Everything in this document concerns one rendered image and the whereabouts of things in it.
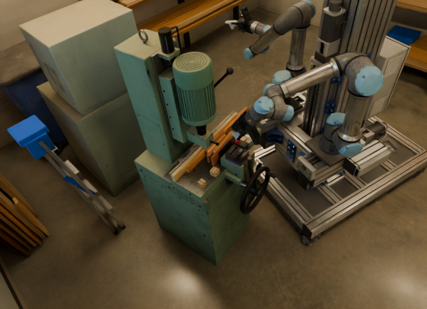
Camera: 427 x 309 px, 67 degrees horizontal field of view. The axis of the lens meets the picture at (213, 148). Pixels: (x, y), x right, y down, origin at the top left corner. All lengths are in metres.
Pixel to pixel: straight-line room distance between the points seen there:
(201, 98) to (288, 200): 1.26
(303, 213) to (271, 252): 0.38
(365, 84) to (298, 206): 1.22
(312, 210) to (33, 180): 2.51
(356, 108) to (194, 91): 0.75
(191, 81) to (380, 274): 1.86
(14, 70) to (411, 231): 3.29
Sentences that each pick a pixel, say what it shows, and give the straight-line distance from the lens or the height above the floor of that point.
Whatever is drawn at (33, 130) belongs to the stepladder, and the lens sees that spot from 1.97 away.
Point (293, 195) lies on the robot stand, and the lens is 2.53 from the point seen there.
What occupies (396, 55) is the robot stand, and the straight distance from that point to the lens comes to 2.16.
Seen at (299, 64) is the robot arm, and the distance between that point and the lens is 2.22.
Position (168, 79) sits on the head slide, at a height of 1.42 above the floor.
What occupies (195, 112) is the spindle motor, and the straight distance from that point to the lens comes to 1.53.
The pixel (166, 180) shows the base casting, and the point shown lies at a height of 0.79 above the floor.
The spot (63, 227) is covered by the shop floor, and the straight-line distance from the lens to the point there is 2.99.
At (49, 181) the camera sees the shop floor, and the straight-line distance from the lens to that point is 3.39.
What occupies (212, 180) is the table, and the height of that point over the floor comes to 0.90.
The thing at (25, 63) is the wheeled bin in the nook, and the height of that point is 0.96.
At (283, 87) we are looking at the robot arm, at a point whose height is 1.32.
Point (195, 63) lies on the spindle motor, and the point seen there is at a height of 1.50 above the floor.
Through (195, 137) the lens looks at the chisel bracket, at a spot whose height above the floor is 1.05.
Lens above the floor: 2.26
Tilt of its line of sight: 46 degrees down
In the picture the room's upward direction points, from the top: 7 degrees counter-clockwise
